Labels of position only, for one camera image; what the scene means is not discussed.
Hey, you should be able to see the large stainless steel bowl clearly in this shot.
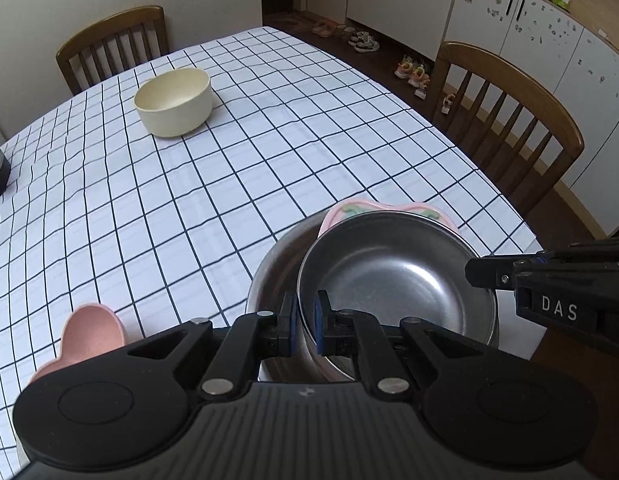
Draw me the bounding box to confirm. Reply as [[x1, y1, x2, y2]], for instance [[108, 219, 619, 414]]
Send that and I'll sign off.
[[246, 212, 327, 382]]

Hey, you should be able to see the pink pot steel inside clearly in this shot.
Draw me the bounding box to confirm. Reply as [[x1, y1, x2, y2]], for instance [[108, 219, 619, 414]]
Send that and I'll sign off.
[[296, 200, 499, 382]]

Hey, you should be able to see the pink mouse-shaped plate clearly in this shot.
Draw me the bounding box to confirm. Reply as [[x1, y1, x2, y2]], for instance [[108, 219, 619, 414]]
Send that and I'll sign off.
[[30, 304, 127, 382]]

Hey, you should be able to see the cream ceramic bowl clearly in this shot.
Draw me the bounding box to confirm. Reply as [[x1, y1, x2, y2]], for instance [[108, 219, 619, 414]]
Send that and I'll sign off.
[[134, 67, 213, 138]]

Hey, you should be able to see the right wooden chair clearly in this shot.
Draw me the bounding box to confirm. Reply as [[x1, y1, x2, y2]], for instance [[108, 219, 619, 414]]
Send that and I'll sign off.
[[424, 41, 585, 218]]

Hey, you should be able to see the wooden chair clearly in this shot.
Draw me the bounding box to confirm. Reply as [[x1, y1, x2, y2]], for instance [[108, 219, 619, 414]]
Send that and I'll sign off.
[[424, 41, 585, 218], [55, 6, 170, 96]]

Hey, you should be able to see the checkered white tablecloth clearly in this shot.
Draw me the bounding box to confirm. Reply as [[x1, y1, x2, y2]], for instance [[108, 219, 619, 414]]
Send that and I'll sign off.
[[0, 27, 538, 479]]

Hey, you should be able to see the white cabinet unit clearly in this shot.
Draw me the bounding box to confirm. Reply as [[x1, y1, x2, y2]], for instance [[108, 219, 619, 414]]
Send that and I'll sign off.
[[306, 0, 619, 234]]

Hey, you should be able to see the far wooden chair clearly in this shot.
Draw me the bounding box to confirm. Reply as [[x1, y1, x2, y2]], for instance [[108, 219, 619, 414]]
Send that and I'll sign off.
[[55, 6, 170, 96]]

